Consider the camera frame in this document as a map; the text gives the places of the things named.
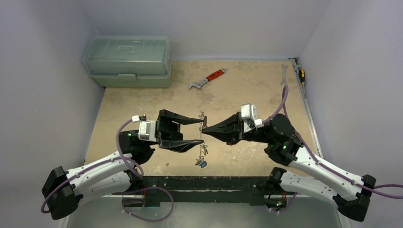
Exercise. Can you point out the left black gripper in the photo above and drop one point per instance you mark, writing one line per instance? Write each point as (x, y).
(168, 133)

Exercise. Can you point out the key with blue tag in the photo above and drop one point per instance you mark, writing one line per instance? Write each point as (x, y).
(203, 164)

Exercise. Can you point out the yellow black screwdriver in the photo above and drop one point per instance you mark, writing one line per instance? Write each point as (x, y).
(301, 75)

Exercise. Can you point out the aluminium side rail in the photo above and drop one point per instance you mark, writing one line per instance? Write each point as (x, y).
(296, 67)

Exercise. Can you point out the red handled adjustable wrench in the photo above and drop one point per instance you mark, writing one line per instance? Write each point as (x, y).
(207, 79)

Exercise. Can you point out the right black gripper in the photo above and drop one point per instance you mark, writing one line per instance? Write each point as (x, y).
(237, 126)

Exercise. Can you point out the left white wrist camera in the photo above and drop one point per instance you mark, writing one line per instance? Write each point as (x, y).
(147, 128)

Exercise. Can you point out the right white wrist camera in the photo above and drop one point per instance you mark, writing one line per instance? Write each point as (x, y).
(250, 114)

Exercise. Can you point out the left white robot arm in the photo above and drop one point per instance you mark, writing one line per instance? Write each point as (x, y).
(66, 190)

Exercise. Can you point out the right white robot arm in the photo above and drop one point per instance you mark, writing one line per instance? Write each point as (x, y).
(350, 193)

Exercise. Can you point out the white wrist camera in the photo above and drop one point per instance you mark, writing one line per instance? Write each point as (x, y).
(250, 114)
(147, 128)

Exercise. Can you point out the silver open-end spanner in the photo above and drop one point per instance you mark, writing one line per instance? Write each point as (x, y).
(284, 75)

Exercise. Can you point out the green translucent plastic toolbox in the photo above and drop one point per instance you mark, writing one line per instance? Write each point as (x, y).
(129, 61)

